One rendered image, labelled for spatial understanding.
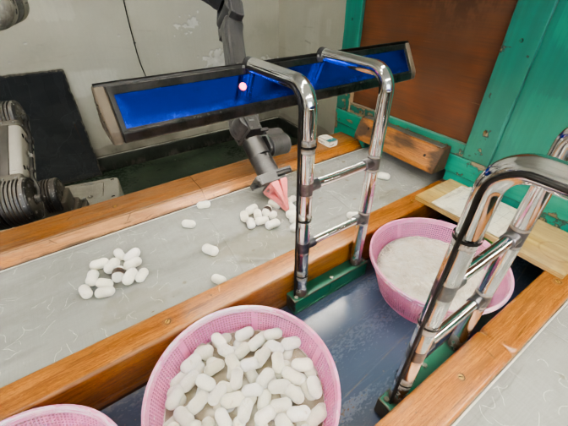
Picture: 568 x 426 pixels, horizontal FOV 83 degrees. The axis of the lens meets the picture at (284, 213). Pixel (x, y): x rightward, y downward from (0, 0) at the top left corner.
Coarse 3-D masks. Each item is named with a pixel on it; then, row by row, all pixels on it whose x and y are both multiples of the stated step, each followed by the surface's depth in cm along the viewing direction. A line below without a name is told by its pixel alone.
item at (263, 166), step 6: (258, 156) 80; (264, 156) 80; (270, 156) 81; (252, 162) 81; (258, 162) 80; (264, 162) 80; (270, 162) 80; (258, 168) 80; (264, 168) 79; (270, 168) 79; (276, 168) 80; (282, 168) 80; (288, 168) 81; (258, 174) 81; (264, 174) 78; (282, 174) 84; (258, 180) 77; (252, 186) 81; (258, 186) 82
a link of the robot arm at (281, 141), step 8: (248, 120) 80; (256, 120) 82; (248, 128) 80; (256, 128) 81; (264, 128) 84; (272, 128) 86; (280, 128) 88; (248, 136) 83; (272, 136) 84; (280, 136) 85; (288, 136) 87; (240, 144) 85; (272, 144) 84; (280, 144) 84; (288, 144) 86; (272, 152) 85; (280, 152) 86
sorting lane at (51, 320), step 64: (256, 192) 89; (320, 192) 89; (384, 192) 89; (64, 256) 69; (192, 256) 69; (256, 256) 69; (0, 320) 56; (64, 320) 56; (128, 320) 56; (0, 384) 47
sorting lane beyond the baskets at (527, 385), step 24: (552, 336) 53; (528, 360) 50; (552, 360) 50; (504, 384) 47; (528, 384) 47; (552, 384) 47; (480, 408) 45; (504, 408) 45; (528, 408) 45; (552, 408) 45
